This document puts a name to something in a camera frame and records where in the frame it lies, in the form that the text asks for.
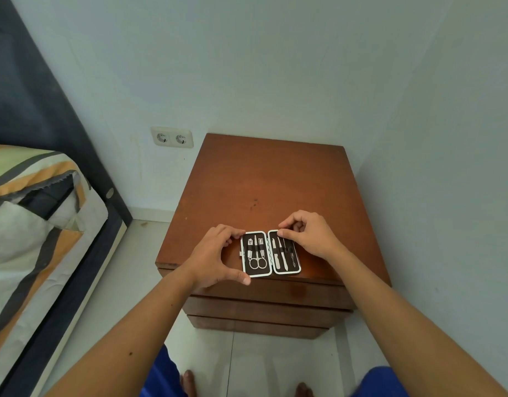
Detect blue shorts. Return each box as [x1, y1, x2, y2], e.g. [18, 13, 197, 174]
[140, 345, 410, 397]

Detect white baseboard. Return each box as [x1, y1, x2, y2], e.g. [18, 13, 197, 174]
[127, 207, 178, 223]

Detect person's right hand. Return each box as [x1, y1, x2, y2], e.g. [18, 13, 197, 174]
[277, 210, 342, 263]

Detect person's left foot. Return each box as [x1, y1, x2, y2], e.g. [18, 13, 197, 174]
[181, 370, 199, 397]

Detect brown wooden nightstand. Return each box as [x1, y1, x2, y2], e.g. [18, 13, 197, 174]
[155, 133, 392, 340]

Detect black manicure kit case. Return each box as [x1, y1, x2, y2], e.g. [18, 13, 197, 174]
[240, 230, 302, 278]

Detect steel cuticle pusher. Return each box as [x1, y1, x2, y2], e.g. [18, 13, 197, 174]
[277, 237, 289, 272]

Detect brown wooden drawer front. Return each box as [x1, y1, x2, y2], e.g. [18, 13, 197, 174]
[158, 269, 357, 311]
[182, 296, 354, 329]
[187, 314, 341, 340]

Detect striped bed sheet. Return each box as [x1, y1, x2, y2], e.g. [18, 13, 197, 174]
[0, 143, 110, 365]

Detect person's right forearm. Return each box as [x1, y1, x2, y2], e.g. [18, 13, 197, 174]
[325, 247, 508, 397]

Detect person's left hand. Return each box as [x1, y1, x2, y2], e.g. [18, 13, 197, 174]
[183, 224, 251, 291]

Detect white double wall socket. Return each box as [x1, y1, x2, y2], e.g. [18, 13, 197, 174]
[150, 127, 194, 149]

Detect dark bed frame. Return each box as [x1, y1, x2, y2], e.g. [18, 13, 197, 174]
[0, 0, 134, 397]

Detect small steel scissors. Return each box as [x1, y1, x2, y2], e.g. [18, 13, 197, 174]
[249, 235, 268, 271]

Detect person's left forearm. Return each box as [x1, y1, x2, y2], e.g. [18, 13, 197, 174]
[45, 264, 198, 397]

